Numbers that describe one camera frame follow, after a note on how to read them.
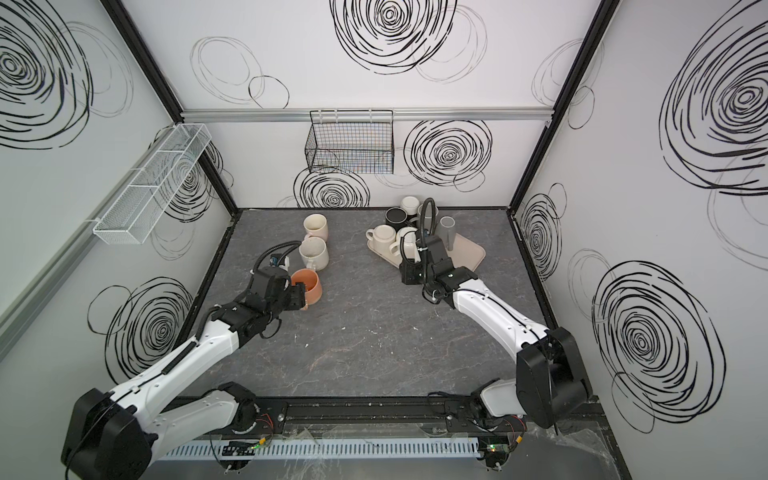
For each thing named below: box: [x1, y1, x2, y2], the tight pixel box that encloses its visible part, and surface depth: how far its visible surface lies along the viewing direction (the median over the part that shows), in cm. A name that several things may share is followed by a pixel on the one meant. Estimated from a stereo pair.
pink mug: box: [303, 213, 329, 242], surface depth 107 cm
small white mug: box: [401, 196, 420, 215], surface depth 112 cm
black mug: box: [384, 206, 408, 231], surface depth 107 cm
